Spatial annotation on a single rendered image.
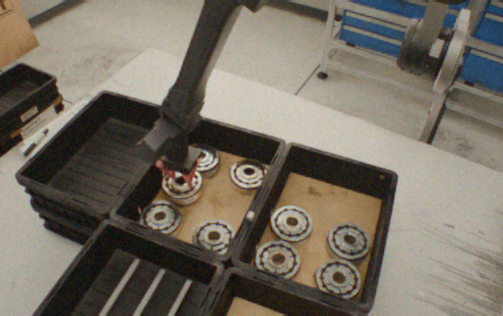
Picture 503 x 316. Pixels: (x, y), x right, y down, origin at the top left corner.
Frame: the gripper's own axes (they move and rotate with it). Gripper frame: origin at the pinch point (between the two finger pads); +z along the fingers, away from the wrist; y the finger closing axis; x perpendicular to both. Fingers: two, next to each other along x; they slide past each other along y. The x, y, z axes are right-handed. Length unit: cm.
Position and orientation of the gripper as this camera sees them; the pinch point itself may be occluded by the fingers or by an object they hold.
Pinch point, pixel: (181, 178)
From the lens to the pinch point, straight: 105.0
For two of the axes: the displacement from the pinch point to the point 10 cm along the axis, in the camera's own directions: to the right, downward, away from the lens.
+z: 0.0, 6.9, 7.2
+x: 4.0, -6.6, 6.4
